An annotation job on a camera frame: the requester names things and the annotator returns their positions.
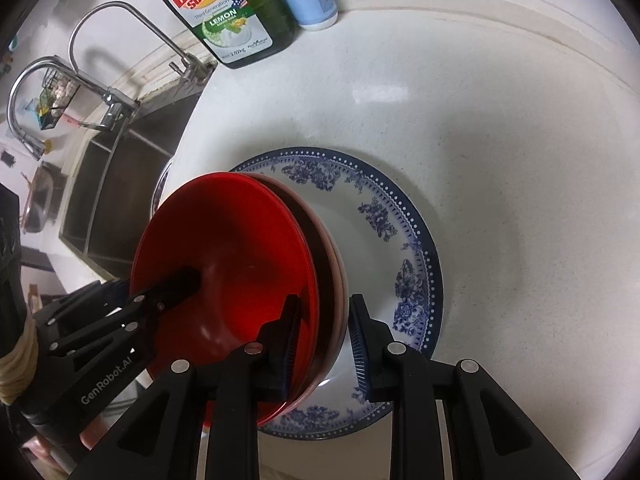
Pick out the green dish soap bottle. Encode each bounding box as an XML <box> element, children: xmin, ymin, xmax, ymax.
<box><xmin>163</xmin><ymin>0</ymin><xmax>296</xmax><ymax>68</ymax></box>

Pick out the large blue floral plate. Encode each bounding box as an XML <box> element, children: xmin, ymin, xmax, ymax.
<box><xmin>234</xmin><ymin>146</ymin><xmax>444</xmax><ymax>441</ymax></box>

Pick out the person's left hand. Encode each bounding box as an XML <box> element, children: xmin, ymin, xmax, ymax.
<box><xmin>22</xmin><ymin>417</ymin><xmax>108</xmax><ymax>474</ymax></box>

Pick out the pink bowl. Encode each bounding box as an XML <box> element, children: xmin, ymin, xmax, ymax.
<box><xmin>248</xmin><ymin>174</ymin><xmax>348</xmax><ymax>416</ymax></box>

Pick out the small blue floral plate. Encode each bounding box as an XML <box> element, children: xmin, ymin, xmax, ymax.
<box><xmin>149</xmin><ymin>158</ymin><xmax>174</xmax><ymax>218</ymax></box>

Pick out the wire sponge basket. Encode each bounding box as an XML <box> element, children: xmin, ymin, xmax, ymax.
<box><xmin>35</xmin><ymin>68</ymin><xmax>79</xmax><ymax>130</ymax></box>

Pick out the tall chrome kitchen faucet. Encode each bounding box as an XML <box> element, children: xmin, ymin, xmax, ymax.
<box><xmin>6</xmin><ymin>55</ymin><xmax>139</xmax><ymax>160</ymax></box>

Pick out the stainless steel sink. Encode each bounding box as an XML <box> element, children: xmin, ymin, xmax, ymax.
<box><xmin>60</xmin><ymin>84</ymin><xmax>203</xmax><ymax>280</ymax></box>

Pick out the small chrome water faucet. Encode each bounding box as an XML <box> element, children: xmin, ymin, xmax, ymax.
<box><xmin>73</xmin><ymin>1</ymin><xmax>214</xmax><ymax>84</ymax></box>

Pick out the red and black bowl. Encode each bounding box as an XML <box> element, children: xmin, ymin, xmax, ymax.
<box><xmin>130</xmin><ymin>172</ymin><xmax>320</xmax><ymax>425</ymax></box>

